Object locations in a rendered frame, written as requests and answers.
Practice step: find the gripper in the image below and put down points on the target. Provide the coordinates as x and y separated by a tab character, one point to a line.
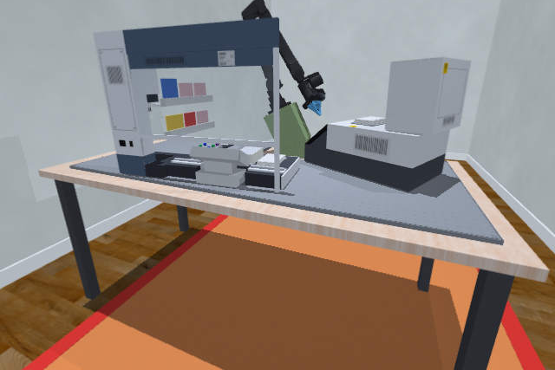
313	101

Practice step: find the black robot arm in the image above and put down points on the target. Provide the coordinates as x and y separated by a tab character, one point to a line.
297	72

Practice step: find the white lab instrument with black keypad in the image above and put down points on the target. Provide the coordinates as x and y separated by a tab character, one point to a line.
425	96

